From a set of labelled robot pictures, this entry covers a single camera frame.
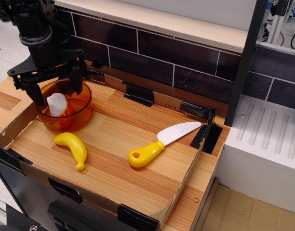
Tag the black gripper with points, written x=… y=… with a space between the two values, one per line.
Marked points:
x=47 y=60

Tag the salmon sushi toy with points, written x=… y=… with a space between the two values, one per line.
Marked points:
x=60 y=107

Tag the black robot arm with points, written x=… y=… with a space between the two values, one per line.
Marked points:
x=44 y=37

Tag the orange transparent pot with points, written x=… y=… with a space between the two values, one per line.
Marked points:
x=81 y=103

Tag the cardboard fence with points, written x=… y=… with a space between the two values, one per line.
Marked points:
x=109 y=194

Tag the yellow toy banana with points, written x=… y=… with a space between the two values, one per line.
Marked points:
x=76 y=147

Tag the wooden shelf board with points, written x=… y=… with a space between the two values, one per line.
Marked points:
x=193 y=30

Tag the white toy sink drainboard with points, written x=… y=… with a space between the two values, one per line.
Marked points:
x=258 y=158

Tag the yellow handled toy knife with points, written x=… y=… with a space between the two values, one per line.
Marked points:
x=142 y=156

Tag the black shelf post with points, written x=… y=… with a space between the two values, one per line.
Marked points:
x=245 y=63

